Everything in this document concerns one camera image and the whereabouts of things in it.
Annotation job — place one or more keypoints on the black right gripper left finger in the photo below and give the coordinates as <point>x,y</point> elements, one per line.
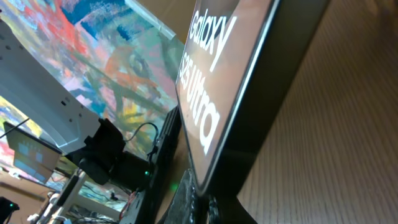
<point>184,204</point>

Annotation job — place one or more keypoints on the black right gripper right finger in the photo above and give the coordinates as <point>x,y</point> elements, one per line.
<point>228,210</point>

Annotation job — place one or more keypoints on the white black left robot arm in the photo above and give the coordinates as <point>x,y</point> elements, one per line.
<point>92,143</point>

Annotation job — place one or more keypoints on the colourful abstract painted backdrop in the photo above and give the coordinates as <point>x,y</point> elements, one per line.
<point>110,58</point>

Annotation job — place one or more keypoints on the grey computer monitor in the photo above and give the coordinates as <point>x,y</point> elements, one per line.
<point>31,155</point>

